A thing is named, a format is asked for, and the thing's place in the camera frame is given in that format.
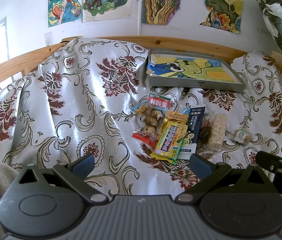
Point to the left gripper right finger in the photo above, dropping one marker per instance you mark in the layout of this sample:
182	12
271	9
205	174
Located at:
210	176

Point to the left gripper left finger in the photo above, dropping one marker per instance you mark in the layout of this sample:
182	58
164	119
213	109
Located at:
73	176

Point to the dark dried fruit packet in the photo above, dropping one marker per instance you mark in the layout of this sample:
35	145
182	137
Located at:
205	134

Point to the rice cracker stick pack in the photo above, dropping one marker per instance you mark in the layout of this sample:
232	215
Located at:
218	132

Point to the yellow blue snack bar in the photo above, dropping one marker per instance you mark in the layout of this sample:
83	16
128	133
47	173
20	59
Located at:
170	142

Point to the small walnut cake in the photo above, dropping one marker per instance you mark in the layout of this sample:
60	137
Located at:
242	136

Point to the dark blue milk powder sachet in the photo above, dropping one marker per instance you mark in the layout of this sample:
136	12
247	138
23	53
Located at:
189	144

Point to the orange yellow snack packet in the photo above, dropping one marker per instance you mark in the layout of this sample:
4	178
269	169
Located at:
179	118

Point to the quail egg snack pack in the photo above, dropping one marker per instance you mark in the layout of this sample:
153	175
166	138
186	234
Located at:
152	113

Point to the floral satin bed cover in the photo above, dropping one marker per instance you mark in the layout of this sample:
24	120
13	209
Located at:
79	101

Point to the grey tray with drawing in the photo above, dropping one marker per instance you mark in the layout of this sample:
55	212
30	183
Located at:
191	70

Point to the anime girl poster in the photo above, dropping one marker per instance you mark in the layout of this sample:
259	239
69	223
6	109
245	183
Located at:
63	11

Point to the blond boy poster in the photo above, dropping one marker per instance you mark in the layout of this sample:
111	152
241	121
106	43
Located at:
100	10

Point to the landscape flowers poster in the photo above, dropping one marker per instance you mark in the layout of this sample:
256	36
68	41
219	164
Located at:
224	15

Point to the wooden bed frame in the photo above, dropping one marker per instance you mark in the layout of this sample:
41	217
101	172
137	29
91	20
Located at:
29	62

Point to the white wall pipe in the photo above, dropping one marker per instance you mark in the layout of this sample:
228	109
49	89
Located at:
139	22

